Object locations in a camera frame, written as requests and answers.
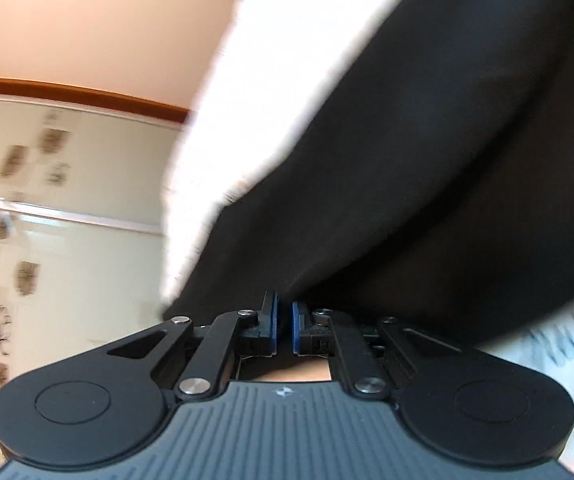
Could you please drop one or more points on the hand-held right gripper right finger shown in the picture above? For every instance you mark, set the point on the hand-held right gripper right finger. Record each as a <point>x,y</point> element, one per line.
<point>298,327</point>

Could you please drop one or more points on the cream floral-printed wardrobe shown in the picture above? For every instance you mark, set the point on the cream floral-printed wardrobe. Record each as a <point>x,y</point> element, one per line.
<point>82,240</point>

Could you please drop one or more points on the black pants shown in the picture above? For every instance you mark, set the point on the black pants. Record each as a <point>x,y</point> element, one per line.
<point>417,160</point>

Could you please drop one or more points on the white script-printed bedspread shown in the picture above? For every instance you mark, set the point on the white script-printed bedspread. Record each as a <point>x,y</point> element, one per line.
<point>267,85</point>

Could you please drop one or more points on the brown wooden trim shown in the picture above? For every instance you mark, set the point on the brown wooden trim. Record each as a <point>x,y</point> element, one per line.
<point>92,95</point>

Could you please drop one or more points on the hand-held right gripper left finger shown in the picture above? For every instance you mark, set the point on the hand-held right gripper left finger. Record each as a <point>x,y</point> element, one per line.
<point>271,325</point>

